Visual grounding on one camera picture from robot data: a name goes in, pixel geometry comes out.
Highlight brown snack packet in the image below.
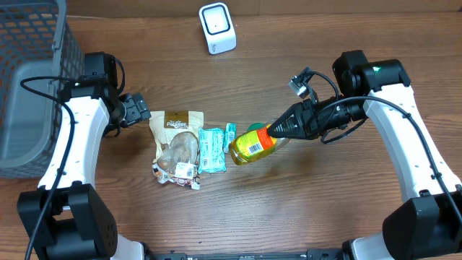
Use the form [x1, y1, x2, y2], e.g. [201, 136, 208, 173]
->
[149, 110, 204, 190]

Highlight white barcode scanner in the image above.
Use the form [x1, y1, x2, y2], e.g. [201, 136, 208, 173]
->
[199, 2, 237, 55]

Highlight green lid white jar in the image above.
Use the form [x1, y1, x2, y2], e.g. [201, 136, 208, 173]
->
[248, 123, 265, 131]

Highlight yellow liquid bottle silver cap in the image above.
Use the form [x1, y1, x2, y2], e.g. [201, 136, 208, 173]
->
[229, 123, 290, 165]

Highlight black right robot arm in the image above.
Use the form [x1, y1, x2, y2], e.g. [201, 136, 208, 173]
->
[268, 50, 461, 259]

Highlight teal tissue pack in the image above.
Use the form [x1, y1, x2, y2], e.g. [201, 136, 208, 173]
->
[199, 128, 226, 173]

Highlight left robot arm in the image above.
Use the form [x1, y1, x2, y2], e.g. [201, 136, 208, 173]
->
[17, 52, 155, 260]

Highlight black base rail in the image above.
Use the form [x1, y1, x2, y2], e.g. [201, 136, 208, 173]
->
[144, 248, 351, 260]

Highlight small teal white box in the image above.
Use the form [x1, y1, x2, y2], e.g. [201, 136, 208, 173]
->
[223, 123, 237, 153]

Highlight grey plastic shopping basket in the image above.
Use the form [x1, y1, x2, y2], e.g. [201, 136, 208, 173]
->
[1, 0, 84, 178]

